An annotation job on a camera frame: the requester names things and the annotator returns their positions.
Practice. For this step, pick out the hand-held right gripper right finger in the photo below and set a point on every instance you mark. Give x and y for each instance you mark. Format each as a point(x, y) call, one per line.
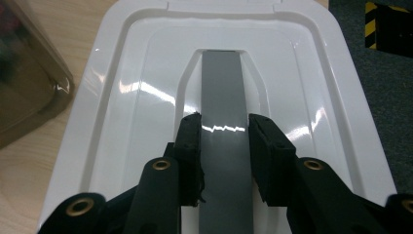
point(271, 162)

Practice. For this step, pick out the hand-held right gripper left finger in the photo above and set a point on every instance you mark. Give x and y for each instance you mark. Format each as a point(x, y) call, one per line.
point(190, 156)

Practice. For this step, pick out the clear brown plastic storage box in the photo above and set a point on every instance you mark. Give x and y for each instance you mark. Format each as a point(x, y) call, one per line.
point(26, 81)

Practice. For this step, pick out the black yellow striped base plate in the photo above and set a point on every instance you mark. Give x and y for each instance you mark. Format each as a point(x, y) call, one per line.
point(393, 29)

